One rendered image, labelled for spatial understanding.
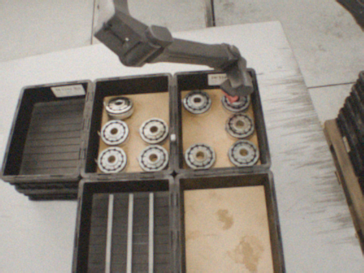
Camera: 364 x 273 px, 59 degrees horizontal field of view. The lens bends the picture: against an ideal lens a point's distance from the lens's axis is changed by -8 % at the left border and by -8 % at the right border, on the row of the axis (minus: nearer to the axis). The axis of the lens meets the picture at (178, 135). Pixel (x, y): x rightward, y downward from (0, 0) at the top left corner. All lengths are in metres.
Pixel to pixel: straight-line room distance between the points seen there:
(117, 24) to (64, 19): 2.50
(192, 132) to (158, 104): 0.18
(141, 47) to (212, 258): 0.66
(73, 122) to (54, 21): 1.97
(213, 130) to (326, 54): 1.66
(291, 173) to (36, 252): 0.99
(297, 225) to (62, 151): 0.89
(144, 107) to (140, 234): 0.48
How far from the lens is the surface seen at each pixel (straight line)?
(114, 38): 0.73
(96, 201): 1.18
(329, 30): 2.93
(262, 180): 1.11
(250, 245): 1.09
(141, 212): 1.13
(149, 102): 1.32
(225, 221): 1.10
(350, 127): 2.02
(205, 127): 1.24
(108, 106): 1.29
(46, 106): 1.45
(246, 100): 1.27
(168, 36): 0.76
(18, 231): 1.42
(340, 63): 2.71
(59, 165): 1.29
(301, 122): 1.45
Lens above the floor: 1.89
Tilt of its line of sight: 60 degrees down
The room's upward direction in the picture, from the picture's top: 10 degrees counter-clockwise
